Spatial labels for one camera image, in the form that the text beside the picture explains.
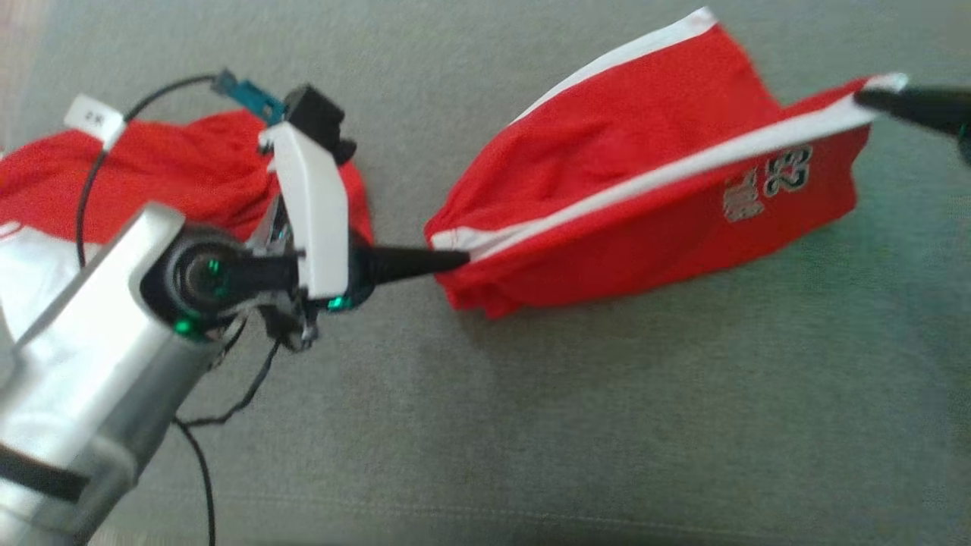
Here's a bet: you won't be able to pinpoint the red and white basketball jersey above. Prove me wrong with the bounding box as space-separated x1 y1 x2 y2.
0 108 374 344

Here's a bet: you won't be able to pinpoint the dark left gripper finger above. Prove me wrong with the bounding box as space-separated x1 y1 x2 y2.
354 244 473 288

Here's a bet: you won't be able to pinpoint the red shorts with white stripes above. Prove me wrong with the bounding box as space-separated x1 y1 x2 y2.
423 7 910 320

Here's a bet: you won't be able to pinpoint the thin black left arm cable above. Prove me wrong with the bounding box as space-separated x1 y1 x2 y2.
173 336 283 546

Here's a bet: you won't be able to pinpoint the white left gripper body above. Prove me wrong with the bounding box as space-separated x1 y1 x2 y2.
140 120 374 348

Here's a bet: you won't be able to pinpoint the grey fabric sofa seat cushion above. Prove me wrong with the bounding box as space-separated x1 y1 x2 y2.
0 0 971 546

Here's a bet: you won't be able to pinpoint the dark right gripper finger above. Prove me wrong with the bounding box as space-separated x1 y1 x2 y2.
853 85 971 139

